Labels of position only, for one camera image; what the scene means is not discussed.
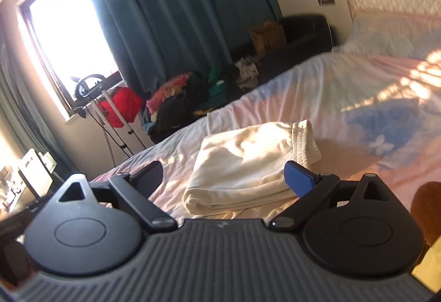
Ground black sofa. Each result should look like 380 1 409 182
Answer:
229 14 338 82

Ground brown paper bag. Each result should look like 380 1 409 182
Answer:
248 21 289 55

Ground grey-green curtain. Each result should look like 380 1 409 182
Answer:
0 43 80 182

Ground white back chair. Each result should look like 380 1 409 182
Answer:
17 148 56 201

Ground pastel pillow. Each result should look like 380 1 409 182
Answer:
332 8 441 58

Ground blue curtain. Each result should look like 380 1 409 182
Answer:
65 0 284 93

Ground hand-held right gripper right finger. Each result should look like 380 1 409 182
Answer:
269 161 392 230

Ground bed with patterned sheet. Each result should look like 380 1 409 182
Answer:
89 53 441 224

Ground cream pants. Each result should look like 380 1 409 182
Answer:
182 120 322 220

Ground garment steamer stand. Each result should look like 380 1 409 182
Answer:
71 74 147 165

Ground pile of clothes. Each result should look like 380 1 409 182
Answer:
139 60 260 145

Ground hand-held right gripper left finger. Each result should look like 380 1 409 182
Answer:
57 161 178 231

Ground window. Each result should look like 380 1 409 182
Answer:
17 0 122 121

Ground red bag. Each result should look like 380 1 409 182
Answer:
98 86 144 129

